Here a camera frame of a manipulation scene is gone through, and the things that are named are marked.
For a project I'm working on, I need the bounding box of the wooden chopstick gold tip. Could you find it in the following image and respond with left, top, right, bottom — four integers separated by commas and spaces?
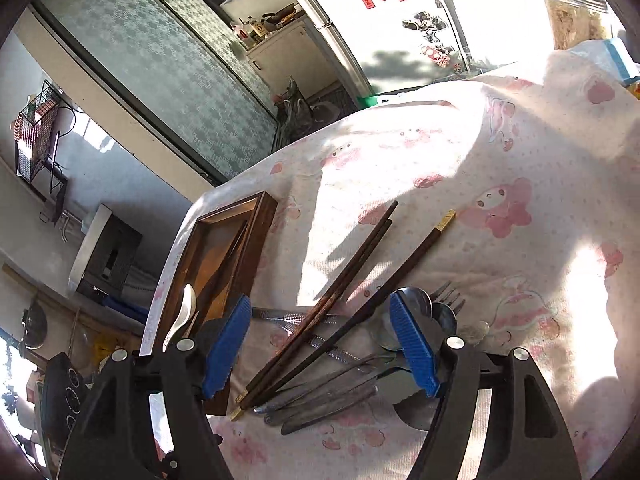
228, 209, 458, 422

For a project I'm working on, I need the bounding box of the white sink cabinet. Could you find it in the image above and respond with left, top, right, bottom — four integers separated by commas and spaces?
67, 204, 142, 297

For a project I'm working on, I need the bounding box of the smooth steel spoon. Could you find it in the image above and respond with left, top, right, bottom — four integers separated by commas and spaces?
278, 301, 459, 436

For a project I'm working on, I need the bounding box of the white kitchen cabinet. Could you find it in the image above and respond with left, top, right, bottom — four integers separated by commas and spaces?
247, 15, 343, 98

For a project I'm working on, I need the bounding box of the dark wooden tray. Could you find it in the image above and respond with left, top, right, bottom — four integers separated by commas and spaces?
150, 190, 279, 417

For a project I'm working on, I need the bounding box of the pink patterned tablecloth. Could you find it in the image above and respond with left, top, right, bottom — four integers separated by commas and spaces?
170, 51, 639, 479

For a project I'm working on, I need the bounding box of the white refrigerator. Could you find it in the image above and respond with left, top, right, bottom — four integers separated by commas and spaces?
298, 0, 553, 94

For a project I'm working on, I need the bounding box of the black wire wall rack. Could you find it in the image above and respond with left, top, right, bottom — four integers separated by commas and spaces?
11, 81, 68, 223

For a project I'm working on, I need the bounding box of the black camera box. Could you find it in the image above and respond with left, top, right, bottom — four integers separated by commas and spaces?
41, 352, 89, 450

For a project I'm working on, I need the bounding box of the wooden chopstick pair member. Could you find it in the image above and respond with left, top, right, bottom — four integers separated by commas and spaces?
234, 199, 400, 404

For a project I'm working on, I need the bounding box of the large textured steel spoon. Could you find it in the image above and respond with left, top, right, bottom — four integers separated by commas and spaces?
249, 286, 434, 366

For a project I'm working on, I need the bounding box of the plastic bag of vegetables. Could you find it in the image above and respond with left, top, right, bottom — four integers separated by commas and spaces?
272, 78, 321, 152

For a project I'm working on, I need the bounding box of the frosted glass sliding door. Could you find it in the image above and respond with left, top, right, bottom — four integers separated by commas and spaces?
35, 0, 277, 184

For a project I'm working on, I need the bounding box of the dark wooden chopstick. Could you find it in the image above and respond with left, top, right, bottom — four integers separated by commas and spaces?
183, 220, 248, 337

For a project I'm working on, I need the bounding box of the steel fork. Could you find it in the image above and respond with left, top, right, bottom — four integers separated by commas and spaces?
253, 282, 465, 415

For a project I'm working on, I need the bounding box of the small steel spoon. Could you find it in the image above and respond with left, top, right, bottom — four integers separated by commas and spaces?
255, 353, 408, 427

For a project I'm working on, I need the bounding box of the white ceramic soup spoon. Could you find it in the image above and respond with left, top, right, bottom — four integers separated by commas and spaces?
162, 284, 196, 352

